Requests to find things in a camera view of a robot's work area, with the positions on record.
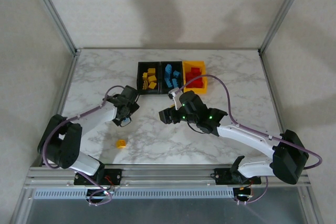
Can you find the aluminium frame post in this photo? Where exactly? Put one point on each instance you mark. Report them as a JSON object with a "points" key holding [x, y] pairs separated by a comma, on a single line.
{"points": [[52, 14], [284, 11]]}

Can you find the six-stud yellow lego brick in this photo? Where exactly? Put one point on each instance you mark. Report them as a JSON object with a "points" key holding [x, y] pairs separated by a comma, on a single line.
{"points": [[152, 78]]}

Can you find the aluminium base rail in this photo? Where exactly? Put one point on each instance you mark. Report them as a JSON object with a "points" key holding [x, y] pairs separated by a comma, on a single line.
{"points": [[168, 175]]}

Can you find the yellow plastic bin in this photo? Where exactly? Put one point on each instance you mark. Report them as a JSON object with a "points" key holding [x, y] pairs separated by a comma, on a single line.
{"points": [[195, 64]]}

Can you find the tall light blue lego brick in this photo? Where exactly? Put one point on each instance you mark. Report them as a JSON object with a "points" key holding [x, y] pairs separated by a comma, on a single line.
{"points": [[168, 68]]}

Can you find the black container for blue bricks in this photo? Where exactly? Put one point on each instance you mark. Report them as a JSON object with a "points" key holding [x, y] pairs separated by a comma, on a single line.
{"points": [[162, 91]]}

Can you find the small yellow lego cube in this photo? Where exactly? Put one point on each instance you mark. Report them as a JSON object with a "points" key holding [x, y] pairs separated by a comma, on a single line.
{"points": [[121, 143]]}

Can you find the tall yellow lego brick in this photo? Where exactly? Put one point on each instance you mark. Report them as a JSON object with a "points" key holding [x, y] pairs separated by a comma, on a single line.
{"points": [[144, 76], [151, 71]]}

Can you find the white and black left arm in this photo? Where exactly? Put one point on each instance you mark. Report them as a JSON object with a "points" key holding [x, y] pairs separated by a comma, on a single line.
{"points": [[97, 116]]}

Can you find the black container for yellow bricks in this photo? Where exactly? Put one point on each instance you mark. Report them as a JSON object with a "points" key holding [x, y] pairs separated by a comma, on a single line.
{"points": [[140, 91]]}

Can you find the striped yellow lego brick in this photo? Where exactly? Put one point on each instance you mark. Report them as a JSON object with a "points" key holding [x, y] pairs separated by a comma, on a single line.
{"points": [[146, 85]]}

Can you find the aluminium side rail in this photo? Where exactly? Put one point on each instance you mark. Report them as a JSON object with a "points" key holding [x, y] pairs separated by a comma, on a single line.
{"points": [[67, 87], [275, 103]]}

